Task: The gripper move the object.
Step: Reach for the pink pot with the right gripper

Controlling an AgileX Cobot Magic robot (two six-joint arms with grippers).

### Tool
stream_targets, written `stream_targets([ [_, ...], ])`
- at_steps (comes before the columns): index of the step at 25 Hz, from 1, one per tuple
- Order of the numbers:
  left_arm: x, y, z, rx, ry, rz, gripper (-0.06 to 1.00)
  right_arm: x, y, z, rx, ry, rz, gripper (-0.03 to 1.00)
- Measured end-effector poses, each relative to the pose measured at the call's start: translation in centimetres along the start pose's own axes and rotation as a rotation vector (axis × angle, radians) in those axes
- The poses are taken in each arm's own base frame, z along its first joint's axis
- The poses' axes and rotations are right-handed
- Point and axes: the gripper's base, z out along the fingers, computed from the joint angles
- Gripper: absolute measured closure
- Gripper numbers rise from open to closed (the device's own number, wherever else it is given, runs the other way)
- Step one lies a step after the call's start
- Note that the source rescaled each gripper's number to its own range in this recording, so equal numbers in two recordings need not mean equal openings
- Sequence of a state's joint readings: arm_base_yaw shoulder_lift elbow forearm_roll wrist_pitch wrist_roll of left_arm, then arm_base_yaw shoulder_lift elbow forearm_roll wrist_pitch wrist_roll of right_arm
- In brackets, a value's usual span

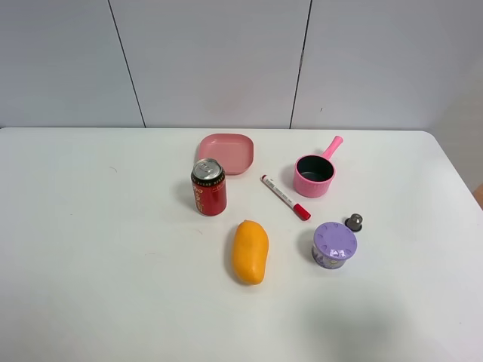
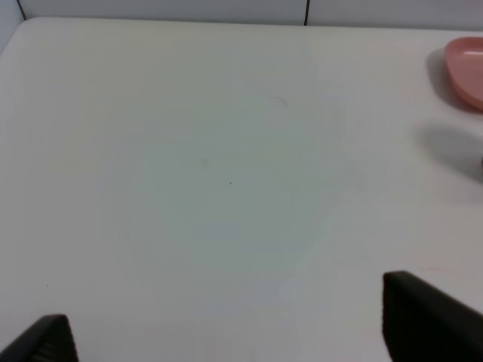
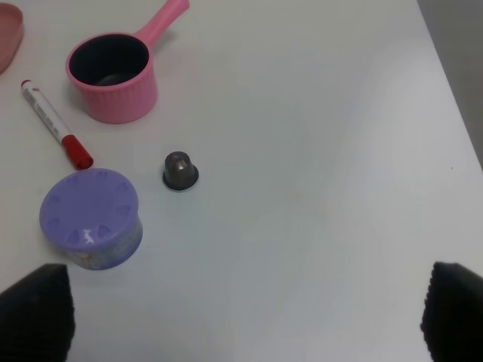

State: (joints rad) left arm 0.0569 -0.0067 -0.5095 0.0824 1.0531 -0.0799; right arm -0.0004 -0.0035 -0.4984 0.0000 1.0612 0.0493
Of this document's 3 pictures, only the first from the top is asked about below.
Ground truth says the red soda can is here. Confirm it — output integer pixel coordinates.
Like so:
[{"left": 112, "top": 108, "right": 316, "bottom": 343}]
[{"left": 191, "top": 158, "right": 227, "bottom": 216}]

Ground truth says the purple lidded jar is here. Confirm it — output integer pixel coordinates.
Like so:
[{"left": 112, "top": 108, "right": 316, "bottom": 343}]
[{"left": 312, "top": 222, "right": 358, "bottom": 269}]

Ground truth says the yellow mango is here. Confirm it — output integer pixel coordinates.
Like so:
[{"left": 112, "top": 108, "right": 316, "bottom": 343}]
[{"left": 232, "top": 220, "right": 269, "bottom": 285}]

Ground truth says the red and white marker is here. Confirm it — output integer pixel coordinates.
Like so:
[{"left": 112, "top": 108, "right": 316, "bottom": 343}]
[{"left": 260, "top": 175, "right": 311, "bottom": 221}]

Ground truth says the small grey capsule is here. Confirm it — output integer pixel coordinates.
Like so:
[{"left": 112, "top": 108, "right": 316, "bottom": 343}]
[{"left": 345, "top": 213, "right": 363, "bottom": 232}]

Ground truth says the pink toy saucepan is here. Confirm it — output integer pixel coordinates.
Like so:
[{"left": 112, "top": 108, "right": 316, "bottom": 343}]
[{"left": 293, "top": 136, "right": 343, "bottom": 198}]

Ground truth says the pink square plate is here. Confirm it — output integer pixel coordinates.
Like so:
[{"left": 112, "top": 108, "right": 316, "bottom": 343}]
[{"left": 195, "top": 133, "right": 254, "bottom": 176}]

